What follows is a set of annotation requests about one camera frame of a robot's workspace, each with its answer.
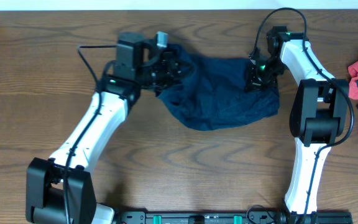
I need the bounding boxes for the red garment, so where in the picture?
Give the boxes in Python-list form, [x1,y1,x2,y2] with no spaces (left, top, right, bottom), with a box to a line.
[347,61,358,100]

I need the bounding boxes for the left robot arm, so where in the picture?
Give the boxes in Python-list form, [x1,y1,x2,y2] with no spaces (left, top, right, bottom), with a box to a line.
[25,32,189,223]

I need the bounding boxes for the navy blue shorts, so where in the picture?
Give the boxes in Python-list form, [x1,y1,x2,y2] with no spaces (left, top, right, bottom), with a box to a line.
[158,44,280,131]

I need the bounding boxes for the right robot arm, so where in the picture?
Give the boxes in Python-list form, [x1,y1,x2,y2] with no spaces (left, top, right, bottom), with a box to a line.
[244,26,352,223]

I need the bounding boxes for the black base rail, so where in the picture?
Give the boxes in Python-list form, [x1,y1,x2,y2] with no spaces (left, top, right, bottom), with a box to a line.
[113,210,353,224]

